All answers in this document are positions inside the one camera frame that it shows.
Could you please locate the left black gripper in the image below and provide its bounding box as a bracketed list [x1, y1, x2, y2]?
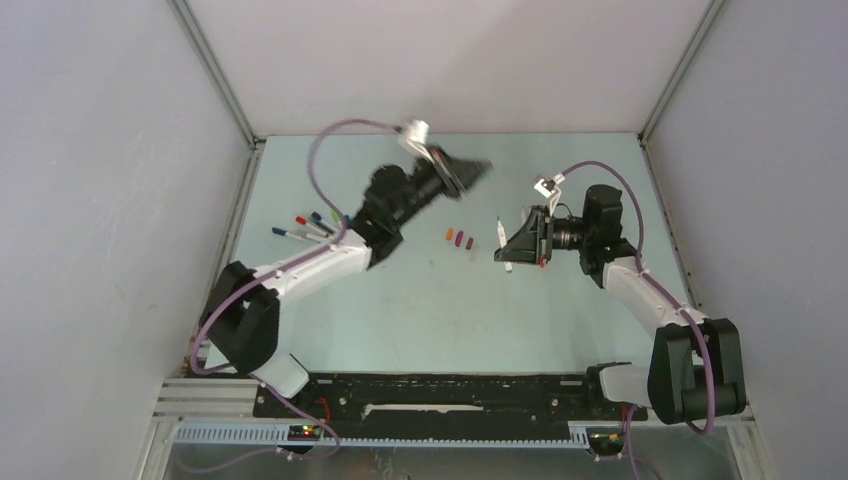
[389, 144, 489, 229]

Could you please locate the aluminium frame rail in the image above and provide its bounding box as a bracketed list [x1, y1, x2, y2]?
[166, 0, 266, 293]
[638, 0, 732, 308]

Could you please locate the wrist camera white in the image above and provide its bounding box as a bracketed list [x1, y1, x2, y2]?
[533, 173, 565, 215]
[397, 119, 432, 161]

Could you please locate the grey cable duct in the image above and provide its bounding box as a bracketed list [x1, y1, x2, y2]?
[172, 422, 606, 450]

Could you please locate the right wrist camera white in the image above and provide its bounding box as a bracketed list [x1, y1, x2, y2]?
[533, 173, 565, 215]

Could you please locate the aluminium frame rail right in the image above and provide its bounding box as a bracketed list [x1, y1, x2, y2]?
[638, 0, 732, 308]

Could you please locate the green cap thin marker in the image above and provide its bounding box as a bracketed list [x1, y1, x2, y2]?
[496, 216, 513, 273]

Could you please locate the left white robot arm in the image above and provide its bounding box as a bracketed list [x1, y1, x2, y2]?
[196, 146, 493, 417]

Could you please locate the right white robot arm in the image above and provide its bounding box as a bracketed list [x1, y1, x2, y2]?
[494, 184, 748, 425]

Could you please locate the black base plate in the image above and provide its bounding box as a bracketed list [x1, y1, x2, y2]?
[292, 373, 630, 440]

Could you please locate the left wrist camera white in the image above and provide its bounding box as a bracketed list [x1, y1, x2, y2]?
[397, 119, 432, 161]

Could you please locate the navy cap marker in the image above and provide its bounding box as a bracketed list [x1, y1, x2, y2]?
[310, 211, 337, 234]

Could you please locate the aluminium frame rail left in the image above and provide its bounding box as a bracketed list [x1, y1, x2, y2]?
[166, 0, 266, 293]

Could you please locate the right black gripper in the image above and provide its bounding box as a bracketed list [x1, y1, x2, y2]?
[494, 205, 593, 266]

